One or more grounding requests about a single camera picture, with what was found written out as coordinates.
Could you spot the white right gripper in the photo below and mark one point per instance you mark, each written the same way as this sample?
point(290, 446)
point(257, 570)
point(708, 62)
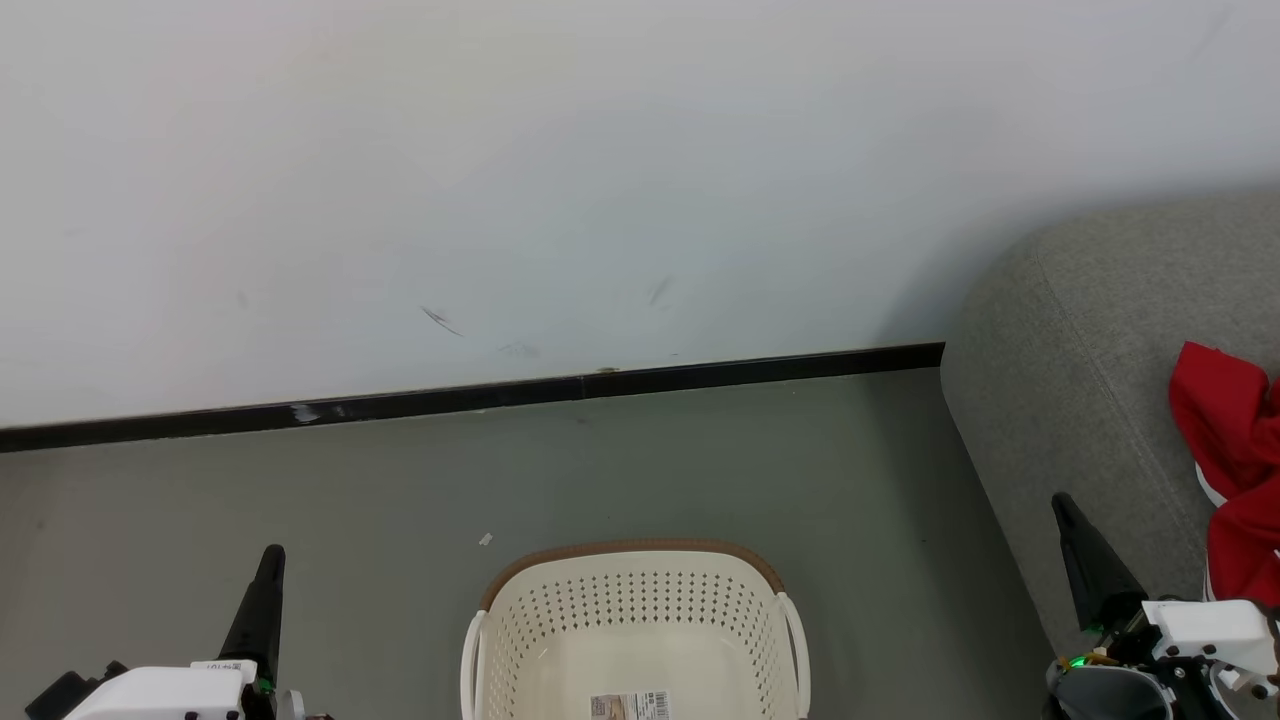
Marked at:
point(1210, 635)

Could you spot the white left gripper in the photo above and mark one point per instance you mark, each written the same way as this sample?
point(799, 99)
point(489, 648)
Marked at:
point(160, 692)

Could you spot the red jersey with black patch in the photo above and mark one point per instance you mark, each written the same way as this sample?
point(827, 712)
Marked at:
point(1245, 550)

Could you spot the red and white garment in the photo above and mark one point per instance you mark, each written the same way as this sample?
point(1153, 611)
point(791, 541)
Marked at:
point(1225, 420)

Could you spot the cream perforated laundry basket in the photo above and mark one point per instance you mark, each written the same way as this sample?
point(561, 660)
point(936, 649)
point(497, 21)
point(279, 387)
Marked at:
point(640, 610)

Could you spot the printed basket label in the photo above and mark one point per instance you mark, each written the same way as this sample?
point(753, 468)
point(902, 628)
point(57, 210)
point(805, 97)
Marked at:
point(630, 706)

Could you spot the grey fabric sofa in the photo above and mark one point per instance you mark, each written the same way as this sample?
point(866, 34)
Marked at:
point(1080, 400)

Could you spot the black wall baseboard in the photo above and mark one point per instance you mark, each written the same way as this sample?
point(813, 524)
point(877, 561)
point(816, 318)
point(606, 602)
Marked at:
point(450, 398)

